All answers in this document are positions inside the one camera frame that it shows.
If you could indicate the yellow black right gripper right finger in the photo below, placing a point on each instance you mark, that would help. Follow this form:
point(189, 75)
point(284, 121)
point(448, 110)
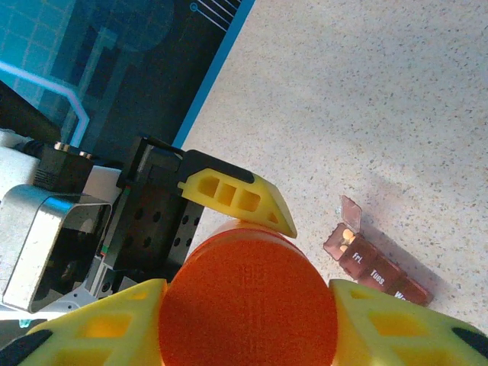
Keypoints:
point(400, 335)

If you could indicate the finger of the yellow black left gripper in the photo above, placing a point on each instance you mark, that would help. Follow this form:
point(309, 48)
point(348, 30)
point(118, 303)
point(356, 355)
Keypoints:
point(236, 196)

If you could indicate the orange pill bottle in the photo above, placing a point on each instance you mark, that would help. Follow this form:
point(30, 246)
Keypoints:
point(228, 228)

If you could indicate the blue aluminium table side rail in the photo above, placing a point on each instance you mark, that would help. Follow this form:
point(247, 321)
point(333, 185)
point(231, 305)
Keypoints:
point(217, 76)

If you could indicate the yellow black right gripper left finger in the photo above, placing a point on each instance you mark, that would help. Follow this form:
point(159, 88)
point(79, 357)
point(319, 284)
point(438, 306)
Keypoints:
point(95, 335)

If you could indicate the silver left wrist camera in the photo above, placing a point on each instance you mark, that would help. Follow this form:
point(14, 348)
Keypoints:
point(45, 228)

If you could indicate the brown weekly pill organizer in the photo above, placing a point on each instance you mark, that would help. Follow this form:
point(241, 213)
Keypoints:
point(377, 274)

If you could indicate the small yellow pill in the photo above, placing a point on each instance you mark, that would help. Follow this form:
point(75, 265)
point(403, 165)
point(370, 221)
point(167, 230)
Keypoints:
point(346, 231)
point(343, 248)
point(349, 238)

